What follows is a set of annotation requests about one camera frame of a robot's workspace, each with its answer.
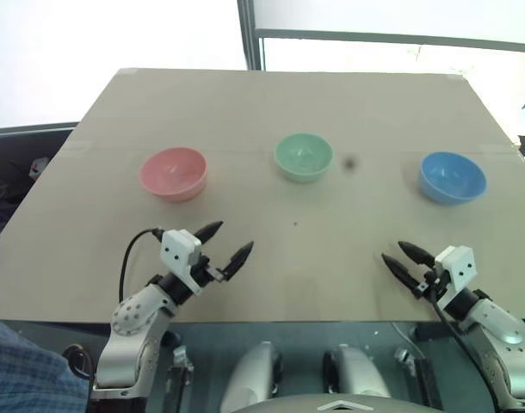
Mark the blue checked cloth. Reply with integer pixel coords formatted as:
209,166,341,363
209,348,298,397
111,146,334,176
0,320,90,413

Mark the silver robot leg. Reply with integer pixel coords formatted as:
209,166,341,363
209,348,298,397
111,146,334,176
322,343,392,401
220,341,285,413

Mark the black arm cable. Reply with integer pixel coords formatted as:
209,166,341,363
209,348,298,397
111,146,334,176
429,296,520,413
118,227,165,302

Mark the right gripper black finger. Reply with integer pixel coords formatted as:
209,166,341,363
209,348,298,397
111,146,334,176
380,254,421,294
397,240,437,267

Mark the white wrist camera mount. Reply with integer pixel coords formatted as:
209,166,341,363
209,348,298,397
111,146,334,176
159,229,203,297
434,244,479,303

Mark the silver right robot leg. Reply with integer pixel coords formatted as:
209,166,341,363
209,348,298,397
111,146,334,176
322,343,392,401

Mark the small white red object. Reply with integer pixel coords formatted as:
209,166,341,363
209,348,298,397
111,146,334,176
29,157,49,180

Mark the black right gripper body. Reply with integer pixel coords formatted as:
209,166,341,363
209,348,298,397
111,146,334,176
415,262,451,303

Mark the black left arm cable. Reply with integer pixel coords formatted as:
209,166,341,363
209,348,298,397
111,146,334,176
118,227,165,302

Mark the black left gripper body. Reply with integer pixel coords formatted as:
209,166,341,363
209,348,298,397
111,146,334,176
193,255,225,286

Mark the grey robot torso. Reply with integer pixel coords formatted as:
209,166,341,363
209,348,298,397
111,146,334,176
230,396,434,413

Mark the pink red bowl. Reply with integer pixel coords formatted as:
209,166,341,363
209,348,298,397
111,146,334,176
139,146,209,204

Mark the grey window frame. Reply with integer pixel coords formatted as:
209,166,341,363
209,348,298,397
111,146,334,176
236,0,525,72

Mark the green bowl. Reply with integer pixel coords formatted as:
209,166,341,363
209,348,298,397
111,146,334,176
274,132,335,185

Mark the black furniture beside table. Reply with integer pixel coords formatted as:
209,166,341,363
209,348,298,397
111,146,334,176
0,121,79,230

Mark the blue bowl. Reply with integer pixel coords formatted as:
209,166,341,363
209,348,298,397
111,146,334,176
419,151,488,207

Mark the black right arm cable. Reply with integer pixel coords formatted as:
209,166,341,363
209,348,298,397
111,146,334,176
429,296,520,413

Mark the silver left robot leg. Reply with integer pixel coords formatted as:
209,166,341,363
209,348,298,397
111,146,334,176
220,341,285,413

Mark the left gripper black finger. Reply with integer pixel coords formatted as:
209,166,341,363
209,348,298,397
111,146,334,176
220,240,255,282
194,220,225,245

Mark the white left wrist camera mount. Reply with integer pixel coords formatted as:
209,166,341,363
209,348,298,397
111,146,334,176
159,229,203,297

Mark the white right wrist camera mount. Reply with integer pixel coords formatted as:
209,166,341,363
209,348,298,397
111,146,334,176
434,244,479,303

